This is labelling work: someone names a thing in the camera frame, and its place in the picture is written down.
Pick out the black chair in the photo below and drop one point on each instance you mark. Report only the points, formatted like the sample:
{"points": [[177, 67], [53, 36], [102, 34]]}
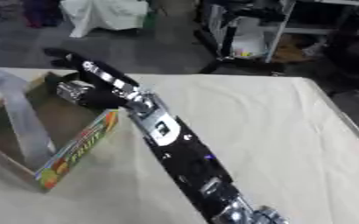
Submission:
{"points": [[353, 55]]}

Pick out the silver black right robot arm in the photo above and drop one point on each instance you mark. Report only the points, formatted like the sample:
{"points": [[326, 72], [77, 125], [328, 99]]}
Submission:
{"points": [[187, 157]]}

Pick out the white cloth-covered object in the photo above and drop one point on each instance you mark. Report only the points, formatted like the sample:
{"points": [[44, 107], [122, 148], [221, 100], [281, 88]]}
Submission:
{"points": [[106, 13]]}

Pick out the black stand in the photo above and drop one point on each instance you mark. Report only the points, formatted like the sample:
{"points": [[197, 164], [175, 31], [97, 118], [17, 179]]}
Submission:
{"points": [[223, 43]]}

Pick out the white metal rack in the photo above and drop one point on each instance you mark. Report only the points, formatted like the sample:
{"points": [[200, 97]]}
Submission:
{"points": [[282, 26]]}

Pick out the cardboard box with colourful print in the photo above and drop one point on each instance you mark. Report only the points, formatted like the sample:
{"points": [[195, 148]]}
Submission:
{"points": [[80, 145]]}

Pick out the white bag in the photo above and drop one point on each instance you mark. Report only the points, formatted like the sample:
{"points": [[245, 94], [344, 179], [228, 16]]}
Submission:
{"points": [[249, 38]]}

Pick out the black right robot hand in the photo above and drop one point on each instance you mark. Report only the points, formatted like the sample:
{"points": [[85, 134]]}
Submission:
{"points": [[103, 77]]}

